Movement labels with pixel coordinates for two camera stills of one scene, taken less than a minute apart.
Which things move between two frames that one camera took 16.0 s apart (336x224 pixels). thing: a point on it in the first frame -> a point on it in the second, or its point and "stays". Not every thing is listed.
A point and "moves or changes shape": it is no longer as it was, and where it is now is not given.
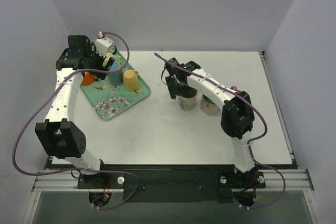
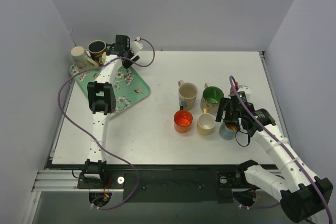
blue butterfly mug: x=115 y=78 moves or changes shape
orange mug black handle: x=88 y=79 -> x=182 y=120
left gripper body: x=102 y=65 -> x=125 y=54
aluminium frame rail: x=66 y=180 stays
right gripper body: x=177 y=87 -> x=231 y=108
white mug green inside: x=208 y=106 stays
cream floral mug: x=187 y=104 stays
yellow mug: x=130 y=80 -> x=206 y=123
